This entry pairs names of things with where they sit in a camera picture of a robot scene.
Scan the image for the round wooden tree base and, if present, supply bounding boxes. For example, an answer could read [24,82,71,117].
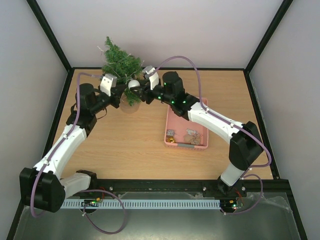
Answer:
[119,99,140,114]

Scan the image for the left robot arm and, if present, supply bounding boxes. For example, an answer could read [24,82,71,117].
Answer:
[19,83,126,213]

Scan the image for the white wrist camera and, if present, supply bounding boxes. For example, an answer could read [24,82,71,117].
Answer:
[142,65,160,90]
[99,73,118,97]

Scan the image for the silver star ornament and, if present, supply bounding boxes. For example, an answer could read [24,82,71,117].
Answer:
[186,128,198,135]

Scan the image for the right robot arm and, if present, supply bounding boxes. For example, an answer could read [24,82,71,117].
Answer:
[128,71,263,196]

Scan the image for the clear wire fairy lights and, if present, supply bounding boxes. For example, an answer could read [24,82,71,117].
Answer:
[102,44,142,84]

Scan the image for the small green christmas tree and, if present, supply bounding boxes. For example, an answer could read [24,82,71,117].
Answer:
[102,36,143,114]

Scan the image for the light blue cable duct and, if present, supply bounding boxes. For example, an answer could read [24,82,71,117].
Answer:
[61,199,221,210]

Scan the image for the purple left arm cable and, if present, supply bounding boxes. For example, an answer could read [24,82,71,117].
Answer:
[29,72,105,218]

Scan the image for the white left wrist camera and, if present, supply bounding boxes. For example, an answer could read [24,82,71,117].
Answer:
[99,73,118,97]

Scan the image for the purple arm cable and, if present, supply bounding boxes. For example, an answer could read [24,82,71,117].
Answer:
[152,55,273,216]
[29,72,105,218]

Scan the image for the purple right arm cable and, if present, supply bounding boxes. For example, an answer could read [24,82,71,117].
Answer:
[152,55,273,216]

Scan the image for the pink perforated plastic basket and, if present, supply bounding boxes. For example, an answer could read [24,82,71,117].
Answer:
[164,106,209,151]

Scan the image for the black enclosure frame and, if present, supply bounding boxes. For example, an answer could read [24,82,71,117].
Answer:
[7,0,309,240]

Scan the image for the silver glitter gift ornament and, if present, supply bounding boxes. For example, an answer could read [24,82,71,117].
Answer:
[166,129,175,137]

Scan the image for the black aluminium mounting rail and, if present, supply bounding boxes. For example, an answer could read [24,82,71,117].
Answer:
[94,178,248,198]

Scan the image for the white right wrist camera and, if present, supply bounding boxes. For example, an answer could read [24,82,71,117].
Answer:
[142,65,160,90]

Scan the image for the white ball ornament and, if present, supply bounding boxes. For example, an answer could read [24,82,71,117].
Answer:
[128,79,140,89]

